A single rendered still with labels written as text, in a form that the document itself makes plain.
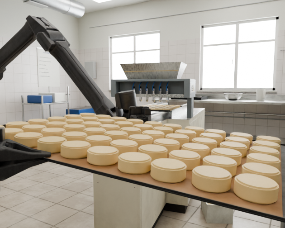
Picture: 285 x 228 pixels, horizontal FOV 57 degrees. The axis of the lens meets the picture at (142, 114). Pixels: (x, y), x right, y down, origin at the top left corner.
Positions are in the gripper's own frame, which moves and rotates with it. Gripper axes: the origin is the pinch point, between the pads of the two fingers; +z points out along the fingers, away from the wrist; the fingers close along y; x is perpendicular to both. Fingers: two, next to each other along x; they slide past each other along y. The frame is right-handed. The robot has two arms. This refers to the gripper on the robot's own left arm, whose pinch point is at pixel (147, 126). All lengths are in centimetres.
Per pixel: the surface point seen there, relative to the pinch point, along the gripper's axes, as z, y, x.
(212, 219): -103, 97, -95
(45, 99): -484, 27, 47
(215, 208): -102, 87, -97
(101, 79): -599, -15, -83
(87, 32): -635, -134, -52
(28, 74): -552, -21, 83
